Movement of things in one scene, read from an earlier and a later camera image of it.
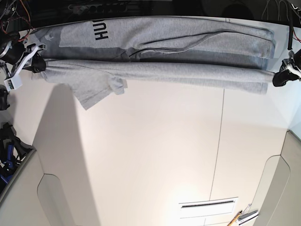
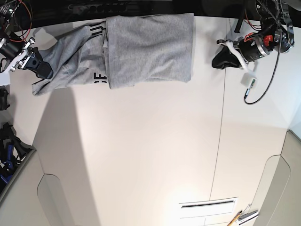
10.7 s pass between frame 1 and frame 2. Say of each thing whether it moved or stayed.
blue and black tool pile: stayed
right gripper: moved
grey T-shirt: moved
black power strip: stayed
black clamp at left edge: stayed
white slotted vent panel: stayed
